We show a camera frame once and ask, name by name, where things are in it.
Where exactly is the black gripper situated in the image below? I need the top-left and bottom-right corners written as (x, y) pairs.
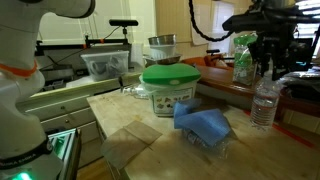
top-left (248, 32), bottom-right (295, 82)

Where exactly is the clear plastic water bottle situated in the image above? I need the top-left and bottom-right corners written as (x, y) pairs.
top-left (249, 75), bottom-right (283, 132)

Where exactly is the crumpled clear plastic bottle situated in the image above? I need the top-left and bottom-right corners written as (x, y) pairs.
top-left (181, 128), bottom-right (235, 160)

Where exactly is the clear glass bottle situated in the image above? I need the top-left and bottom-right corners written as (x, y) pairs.
top-left (120, 83), bottom-right (150, 100)

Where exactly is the green-topped plastic snack bag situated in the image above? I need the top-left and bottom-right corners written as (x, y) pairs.
top-left (232, 33), bottom-right (259, 86)

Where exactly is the dark wooden side table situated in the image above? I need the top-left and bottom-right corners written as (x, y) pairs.
top-left (181, 55), bottom-right (320, 118)

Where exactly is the blue cloth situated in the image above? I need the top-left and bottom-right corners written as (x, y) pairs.
top-left (173, 98), bottom-right (232, 147)

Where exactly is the green round bin lid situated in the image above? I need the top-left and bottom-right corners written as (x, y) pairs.
top-left (142, 63), bottom-right (202, 86)

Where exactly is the white compost bin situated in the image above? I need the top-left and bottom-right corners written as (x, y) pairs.
top-left (139, 75), bottom-right (201, 118)

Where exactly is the wide steel bowl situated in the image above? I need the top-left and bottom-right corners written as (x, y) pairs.
top-left (143, 54), bottom-right (183, 66)

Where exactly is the white ribbed bowl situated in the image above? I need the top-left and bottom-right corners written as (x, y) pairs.
top-left (149, 44), bottom-right (177, 61)

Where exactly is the clear plastic storage box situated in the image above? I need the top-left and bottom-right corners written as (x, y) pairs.
top-left (80, 49), bottom-right (130, 83)

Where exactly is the cream drawer cabinet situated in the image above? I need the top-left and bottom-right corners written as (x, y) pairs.
top-left (14, 71), bottom-right (145, 168)

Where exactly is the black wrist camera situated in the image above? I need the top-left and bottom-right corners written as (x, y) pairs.
top-left (289, 37), bottom-right (315, 73)

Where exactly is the black bar camera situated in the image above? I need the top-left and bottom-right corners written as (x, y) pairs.
top-left (109, 19), bottom-right (139, 28)

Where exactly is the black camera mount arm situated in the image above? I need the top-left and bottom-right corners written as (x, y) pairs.
top-left (32, 26), bottom-right (132, 52)

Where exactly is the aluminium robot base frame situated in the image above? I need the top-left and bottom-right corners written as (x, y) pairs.
top-left (46, 128), bottom-right (83, 180)

